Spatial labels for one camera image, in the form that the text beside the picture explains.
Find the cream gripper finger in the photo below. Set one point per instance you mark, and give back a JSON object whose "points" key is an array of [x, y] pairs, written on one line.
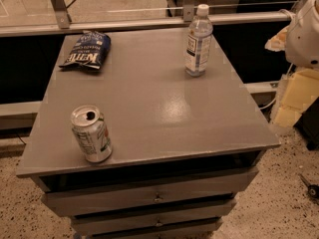
{"points": [[278, 42]]}

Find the clear plastic water bottle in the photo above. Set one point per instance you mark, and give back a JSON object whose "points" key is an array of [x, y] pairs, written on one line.
{"points": [[198, 42]]}

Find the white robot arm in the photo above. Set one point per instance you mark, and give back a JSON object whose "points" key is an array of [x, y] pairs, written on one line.
{"points": [[300, 39]]}

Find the white green 7up can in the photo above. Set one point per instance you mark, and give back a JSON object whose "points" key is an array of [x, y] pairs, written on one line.
{"points": [[91, 133]]}

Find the metal railing bar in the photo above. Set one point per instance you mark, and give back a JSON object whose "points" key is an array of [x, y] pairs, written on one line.
{"points": [[163, 23]]}

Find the grey drawer cabinet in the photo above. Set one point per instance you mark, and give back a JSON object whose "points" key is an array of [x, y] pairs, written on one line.
{"points": [[162, 122]]}

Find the middle grey drawer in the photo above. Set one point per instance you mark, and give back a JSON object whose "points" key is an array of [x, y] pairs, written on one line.
{"points": [[149, 217]]}

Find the grey drawer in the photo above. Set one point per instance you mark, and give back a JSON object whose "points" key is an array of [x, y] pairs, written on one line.
{"points": [[149, 192], [149, 217], [166, 231]]}

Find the blue Kettle chips bag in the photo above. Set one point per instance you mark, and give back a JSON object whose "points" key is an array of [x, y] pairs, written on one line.
{"points": [[89, 52]]}

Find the top grey drawer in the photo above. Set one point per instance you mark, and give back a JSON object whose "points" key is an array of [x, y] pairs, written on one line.
{"points": [[149, 192]]}

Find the bottom grey drawer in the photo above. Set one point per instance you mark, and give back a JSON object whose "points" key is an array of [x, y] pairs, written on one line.
{"points": [[166, 231]]}

